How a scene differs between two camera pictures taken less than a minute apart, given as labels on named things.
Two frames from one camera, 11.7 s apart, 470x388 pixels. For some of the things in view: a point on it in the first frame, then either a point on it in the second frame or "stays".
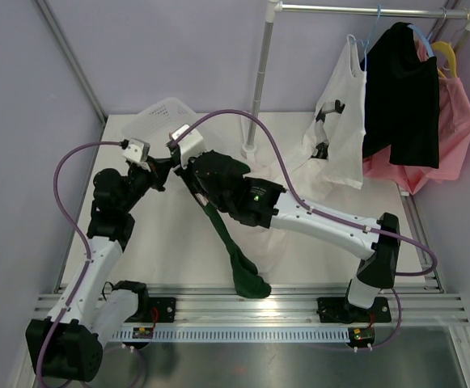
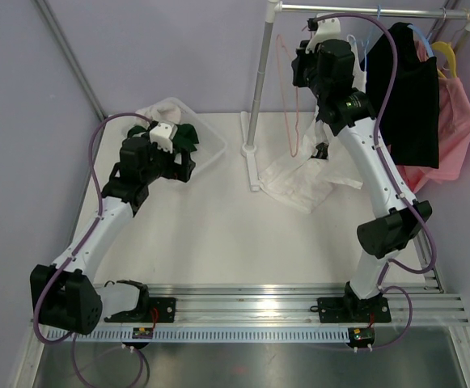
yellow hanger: x=448 y=48 stays
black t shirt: x=401 y=112 stays
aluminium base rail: x=217 y=305 stays
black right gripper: x=191 y=162 to x=302 y=60
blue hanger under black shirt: x=424 y=39 stays
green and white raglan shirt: x=209 y=174 to x=167 y=111
